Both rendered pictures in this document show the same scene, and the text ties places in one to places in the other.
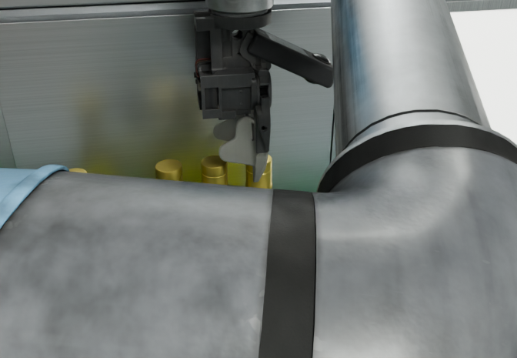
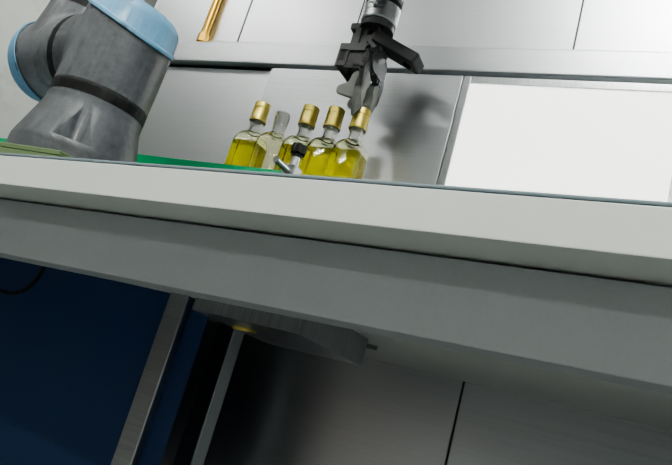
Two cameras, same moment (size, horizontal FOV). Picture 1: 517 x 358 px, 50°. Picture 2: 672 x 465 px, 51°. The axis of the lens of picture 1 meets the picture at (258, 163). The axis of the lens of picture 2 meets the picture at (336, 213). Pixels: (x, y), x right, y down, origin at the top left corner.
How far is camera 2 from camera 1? 128 cm
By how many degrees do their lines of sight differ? 59
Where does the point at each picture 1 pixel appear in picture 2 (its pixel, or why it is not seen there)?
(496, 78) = (587, 140)
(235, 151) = (345, 87)
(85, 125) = (291, 126)
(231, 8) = (367, 12)
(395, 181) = not seen: outside the picture
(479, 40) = (569, 108)
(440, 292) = not seen: outside the picture
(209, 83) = (344, 46)
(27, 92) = (274, 103)
